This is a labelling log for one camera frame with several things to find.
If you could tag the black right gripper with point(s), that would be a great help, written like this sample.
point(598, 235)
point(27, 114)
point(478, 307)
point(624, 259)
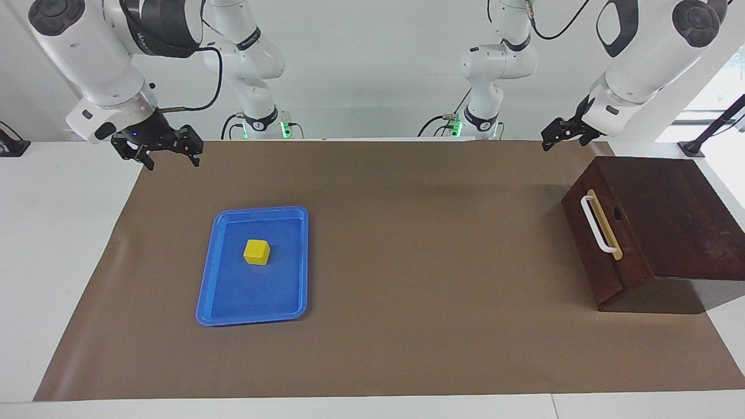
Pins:
point(154, 137)

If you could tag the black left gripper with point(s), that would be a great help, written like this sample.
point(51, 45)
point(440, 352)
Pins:
point(585, 129)

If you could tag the wooden drawer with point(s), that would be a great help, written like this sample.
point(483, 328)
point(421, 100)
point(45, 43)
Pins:
point(585, 244)

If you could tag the yellow cube block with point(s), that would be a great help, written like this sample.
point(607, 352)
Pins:
point(256, 253)

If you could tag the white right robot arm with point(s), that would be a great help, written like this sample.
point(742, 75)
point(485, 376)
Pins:
point(99, 64)

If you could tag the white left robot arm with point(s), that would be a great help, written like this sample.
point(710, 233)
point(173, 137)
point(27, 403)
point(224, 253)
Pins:
point(640, 64)

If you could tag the dark wooden drawer cabinet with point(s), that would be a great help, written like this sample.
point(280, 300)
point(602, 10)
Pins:
point(669, 215)

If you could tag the blue plastic tray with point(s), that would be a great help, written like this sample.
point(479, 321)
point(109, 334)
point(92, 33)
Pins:
point(256, 291)

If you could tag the bright window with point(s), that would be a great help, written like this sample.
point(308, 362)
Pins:
point(716, 87)

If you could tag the brown table mat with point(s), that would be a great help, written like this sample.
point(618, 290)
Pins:
point(436, 291)

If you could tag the black camera stand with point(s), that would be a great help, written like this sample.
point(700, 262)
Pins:
point(713, 125)

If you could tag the black table clamp mount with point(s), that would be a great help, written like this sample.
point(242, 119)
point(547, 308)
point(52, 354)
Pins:
point(11, 145)

